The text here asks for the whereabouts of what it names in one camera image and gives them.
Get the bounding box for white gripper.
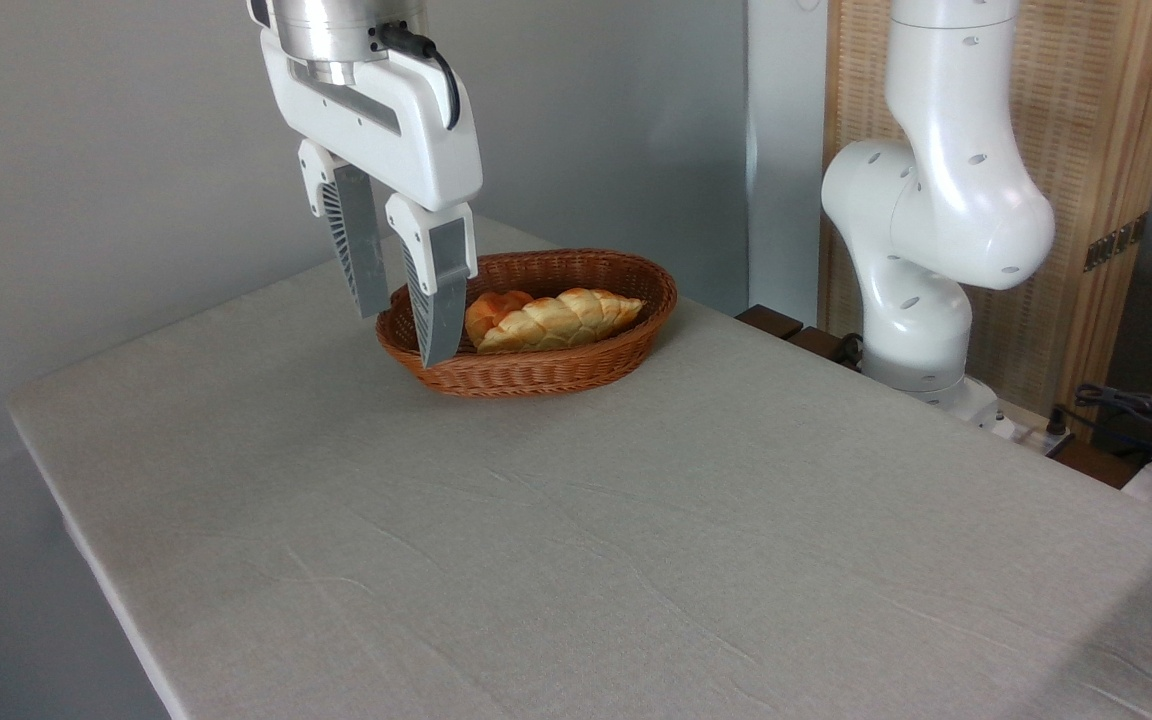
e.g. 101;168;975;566
258;28;484;369

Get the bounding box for long braided bread loaf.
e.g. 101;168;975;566
476;288;646;354

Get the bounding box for round orange bread bun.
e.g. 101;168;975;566
464;290;535;347

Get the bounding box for brown oval wicker basket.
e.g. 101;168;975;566
376;249;679;399

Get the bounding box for light grey tablecloth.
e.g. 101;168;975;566
6;222;1152;720

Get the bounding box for dark brown wooden board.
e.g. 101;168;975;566
736;304;863;373

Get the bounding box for metal screen hinge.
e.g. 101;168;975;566
1083;212;1149;273

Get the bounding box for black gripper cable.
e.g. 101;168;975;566
376;22;462;131

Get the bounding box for black cable bundle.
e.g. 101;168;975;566
1051;383;1152;473

